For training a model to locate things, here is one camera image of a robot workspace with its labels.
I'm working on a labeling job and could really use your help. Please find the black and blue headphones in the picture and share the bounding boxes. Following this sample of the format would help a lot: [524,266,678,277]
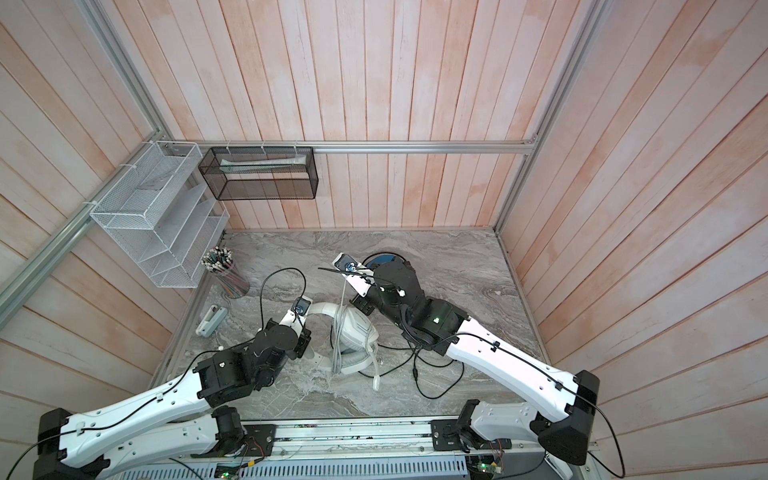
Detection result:
[363,251,408,270]

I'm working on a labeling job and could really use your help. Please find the white headphones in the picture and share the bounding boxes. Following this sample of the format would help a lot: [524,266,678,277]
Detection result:
[305,302,381,391]

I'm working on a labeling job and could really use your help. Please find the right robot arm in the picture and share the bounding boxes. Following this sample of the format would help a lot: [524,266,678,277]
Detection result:
[334,254,600,466]

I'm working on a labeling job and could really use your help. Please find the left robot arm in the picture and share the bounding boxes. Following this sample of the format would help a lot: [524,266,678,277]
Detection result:
[33,322,311,479]

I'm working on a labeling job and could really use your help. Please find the clear cup of pencils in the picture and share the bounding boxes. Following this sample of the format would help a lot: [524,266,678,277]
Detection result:
[201,246,250,299]

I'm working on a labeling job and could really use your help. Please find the paper in black basket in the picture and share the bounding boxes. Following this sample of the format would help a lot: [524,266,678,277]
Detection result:
[219,156,308,174]

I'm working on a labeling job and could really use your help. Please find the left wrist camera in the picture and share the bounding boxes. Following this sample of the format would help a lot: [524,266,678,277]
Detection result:
[280,296,312,334]

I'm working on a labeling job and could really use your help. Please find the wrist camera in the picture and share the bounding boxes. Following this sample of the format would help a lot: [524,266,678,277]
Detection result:
[280,296,312,334]
[332,253,374,297]

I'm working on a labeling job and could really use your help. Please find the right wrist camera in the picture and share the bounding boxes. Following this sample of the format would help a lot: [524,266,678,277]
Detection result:
[332,253,374,297]

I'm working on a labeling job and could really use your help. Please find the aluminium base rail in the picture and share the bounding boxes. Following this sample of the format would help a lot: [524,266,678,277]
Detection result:
[119,413,601,480]

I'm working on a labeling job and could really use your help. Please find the horizontal aluminium wall rail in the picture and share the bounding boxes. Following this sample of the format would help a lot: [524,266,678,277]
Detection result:
[159,140,537,154]

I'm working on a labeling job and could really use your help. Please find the black wire mesh basket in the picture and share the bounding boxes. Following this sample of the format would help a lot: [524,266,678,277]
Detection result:
[198,147,319,201]

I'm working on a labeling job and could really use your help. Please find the white wire mesh shelf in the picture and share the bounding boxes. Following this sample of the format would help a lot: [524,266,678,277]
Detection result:
[91,142,229,289]

